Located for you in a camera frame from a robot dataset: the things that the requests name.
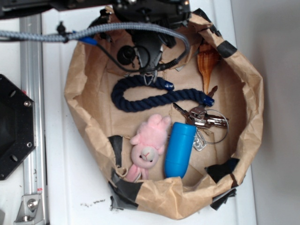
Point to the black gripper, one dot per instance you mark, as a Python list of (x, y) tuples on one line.
[(159, 21)]

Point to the pink plush llama toy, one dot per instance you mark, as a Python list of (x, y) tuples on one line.
[(148, 145)]

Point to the metal corner bracket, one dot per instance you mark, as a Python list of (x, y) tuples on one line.
[(30, 211)]

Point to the bunch of metal keys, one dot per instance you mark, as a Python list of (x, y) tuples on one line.
[(205, 119)]

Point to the orange spiral seashell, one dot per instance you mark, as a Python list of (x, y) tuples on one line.
[(207, 59)]

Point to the brown paper bag bin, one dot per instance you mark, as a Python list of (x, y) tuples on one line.
[(212, 172)]

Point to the blue plastic capsule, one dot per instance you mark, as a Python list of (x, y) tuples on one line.
[(179, 150)]

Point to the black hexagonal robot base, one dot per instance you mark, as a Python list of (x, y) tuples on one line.
[(17, 128)]

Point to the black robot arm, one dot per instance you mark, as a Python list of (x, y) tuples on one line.
[(10, 9)]

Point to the white plastic tray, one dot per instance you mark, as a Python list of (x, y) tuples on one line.
[(78, 193)]

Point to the aluminium extrusion rail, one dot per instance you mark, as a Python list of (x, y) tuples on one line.
[(34, 165)]

